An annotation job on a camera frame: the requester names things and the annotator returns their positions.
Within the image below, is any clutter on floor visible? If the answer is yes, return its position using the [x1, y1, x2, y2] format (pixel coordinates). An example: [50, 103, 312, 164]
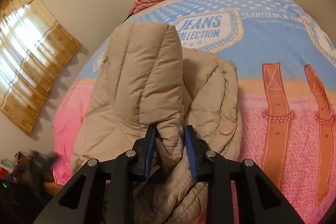
[1, 151, 63, 196]

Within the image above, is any pink and blue bedspread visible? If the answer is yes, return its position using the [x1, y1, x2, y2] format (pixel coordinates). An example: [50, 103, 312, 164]
[54, 0, 335, 223]

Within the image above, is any left window curtain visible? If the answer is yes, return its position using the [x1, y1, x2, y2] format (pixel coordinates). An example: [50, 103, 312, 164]
[1, 0, 81, 135]

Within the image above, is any beige quilted jacket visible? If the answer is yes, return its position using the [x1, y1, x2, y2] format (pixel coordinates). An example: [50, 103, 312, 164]
[71, 22, 243, 223]

